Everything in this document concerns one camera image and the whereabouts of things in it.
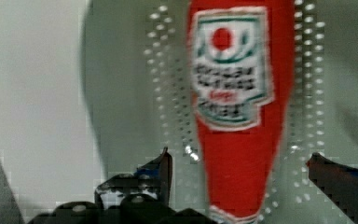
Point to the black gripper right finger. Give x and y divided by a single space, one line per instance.
338 182

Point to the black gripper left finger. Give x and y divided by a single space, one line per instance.
153 179

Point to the red ketchup bottle toy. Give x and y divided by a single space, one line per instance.
241 66

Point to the green oval strainer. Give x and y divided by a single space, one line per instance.
137 90

